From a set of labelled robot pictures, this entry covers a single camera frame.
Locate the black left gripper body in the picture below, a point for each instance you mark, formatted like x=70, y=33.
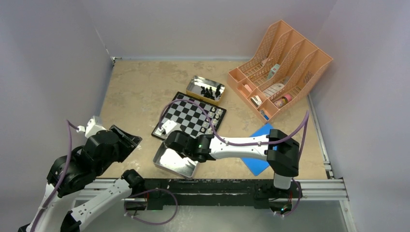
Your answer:
x=124, y=147

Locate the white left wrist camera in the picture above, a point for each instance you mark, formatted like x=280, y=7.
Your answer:
x=93, y=126

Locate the yellow metal tin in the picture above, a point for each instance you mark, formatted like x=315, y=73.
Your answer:
x=194, y=88

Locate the silver lilac metal tin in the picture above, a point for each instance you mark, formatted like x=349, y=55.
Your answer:
x=168, y=160

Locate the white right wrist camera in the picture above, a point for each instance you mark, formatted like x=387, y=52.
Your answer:
x=167, y=127

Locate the black white chess board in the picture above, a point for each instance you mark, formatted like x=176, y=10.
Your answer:
x=190, y=113

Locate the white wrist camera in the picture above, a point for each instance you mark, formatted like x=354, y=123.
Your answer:
x=93, y=126
x=167, y=127

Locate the black chess pieces pile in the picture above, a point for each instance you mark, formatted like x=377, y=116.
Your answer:
x=210, y=93

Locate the blue mat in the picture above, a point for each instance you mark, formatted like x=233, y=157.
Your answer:
x=256, y=163

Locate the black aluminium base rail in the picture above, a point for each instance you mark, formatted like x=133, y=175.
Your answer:
x=211, y=205

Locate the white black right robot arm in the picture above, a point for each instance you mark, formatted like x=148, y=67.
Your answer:
x=279, y=150

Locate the pink desk file organizer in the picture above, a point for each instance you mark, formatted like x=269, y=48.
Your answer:
x=283, y=71

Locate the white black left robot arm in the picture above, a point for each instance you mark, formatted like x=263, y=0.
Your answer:
x=72, y=173

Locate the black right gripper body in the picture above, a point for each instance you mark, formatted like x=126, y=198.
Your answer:
x=189, y=154

